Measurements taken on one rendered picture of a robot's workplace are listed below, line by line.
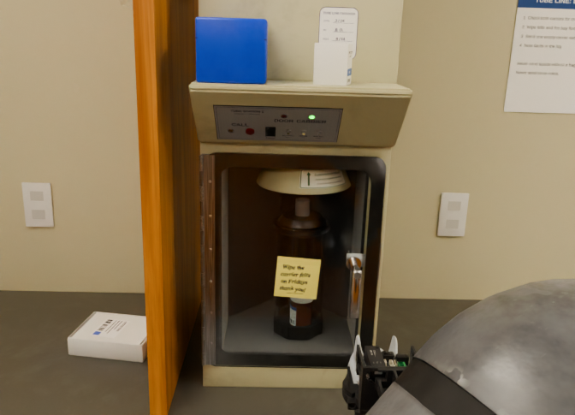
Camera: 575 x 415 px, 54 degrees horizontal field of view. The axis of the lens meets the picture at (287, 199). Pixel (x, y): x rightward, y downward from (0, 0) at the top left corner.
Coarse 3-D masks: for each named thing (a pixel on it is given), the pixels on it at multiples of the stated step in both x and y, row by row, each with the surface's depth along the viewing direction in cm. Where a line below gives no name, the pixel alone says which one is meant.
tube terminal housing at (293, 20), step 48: (240, 0) 87; (288, 0) 88; (336, 0) 88; (384, 0) 88; (288, 48) 90; (384, 48) 90; (240, 144) 94; (288, 144) 94; (240, 384) 106; (288, 384) 106; (336, 384) 106
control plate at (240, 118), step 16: (224, 112) 84; (240, 112) 84; (256, 112) 84; (272, 112) 84; (288, 112) 84; (304, 112) 84; (320, 112) 84; (336, 112) 84; (224, 128) 88; (240, 128) 87; (256, 128) 87; (288, 128) 87; (304, 128) 87; (320, 128) 87; (336, 128) 87
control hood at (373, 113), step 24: (192, 96) 81; (216, 96) 81; (240, 96) 81; (264, 96) 81; (288, 96) 81; (312, 96) 81; (336, 96) 81; (360, 96) 81; (384, 96) 81; (408, 96) 81; (360, 120) 85; (384, 120) 85; (312, 144) 91; (336, 144) 91; (360, 144) 91; (384, 144) 91
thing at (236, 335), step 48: (240, 192) 95; (288, 192) 95; (336, 192) 95; (384, 192) 95; (240, 240) 97; (288, 240) 97; (336, 240) 97; (240, 288) 99; (336, 288) 100; (240, 336) 102; (288, 336) 102; (336, 336) 102
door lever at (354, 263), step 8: (352, 264) 97; (360, 264) 98; (352, 272) 95; (360, 272) 94; (352, 280) 94; (360, 280) 94; (352, 288) 94; (360, 288) 94; (352, 296) 95; (352, 304) 95; (352, 312) 96
